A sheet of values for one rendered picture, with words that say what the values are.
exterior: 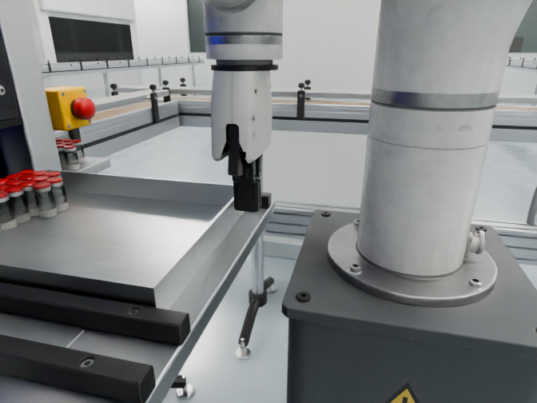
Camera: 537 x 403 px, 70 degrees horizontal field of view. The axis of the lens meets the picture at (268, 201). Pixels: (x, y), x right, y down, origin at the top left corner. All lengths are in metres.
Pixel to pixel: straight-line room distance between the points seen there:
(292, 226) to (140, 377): 1.20
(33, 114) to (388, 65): 0.56
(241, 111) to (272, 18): 0.10
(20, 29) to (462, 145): 0.64
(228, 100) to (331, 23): 1.49
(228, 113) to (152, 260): 0.18
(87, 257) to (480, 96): 0.43
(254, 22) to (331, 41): 1.47
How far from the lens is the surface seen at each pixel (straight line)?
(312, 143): 1.93
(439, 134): 0.39
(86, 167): 0.84
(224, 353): 1.60
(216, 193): 0.56
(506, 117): 1.33
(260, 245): 1.53
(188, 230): 0.50
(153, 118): 1.25
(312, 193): 2.00
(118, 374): 0.29
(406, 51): 0.38
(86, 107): 0.78
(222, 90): 0.41
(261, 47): 0.41
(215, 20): 0.42
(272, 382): 1.50
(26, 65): 0.74
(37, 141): 0.75
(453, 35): 0.37
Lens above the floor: 1.09
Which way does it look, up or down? 22 degrees down
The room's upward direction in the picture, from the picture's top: straight up
